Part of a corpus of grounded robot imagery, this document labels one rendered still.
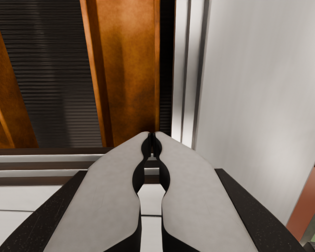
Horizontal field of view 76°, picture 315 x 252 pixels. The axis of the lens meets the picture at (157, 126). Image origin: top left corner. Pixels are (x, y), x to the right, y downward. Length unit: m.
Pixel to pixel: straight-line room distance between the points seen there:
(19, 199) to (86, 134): 0.32
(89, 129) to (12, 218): 0.31
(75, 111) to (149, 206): 0.34
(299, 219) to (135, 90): 0.25
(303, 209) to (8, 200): 0.27
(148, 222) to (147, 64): 0.19
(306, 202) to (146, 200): 0.16
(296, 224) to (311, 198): 0.04
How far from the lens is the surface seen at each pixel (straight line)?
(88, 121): 0.48
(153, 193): 0.17
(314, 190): 0.25
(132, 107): 0.31
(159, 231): 0.20
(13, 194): 0.20
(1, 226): 0.24
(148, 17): 0.28
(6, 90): 0.33
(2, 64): 0.33
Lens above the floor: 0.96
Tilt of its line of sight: 62 degrees down
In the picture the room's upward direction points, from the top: 177 degrees clockwise
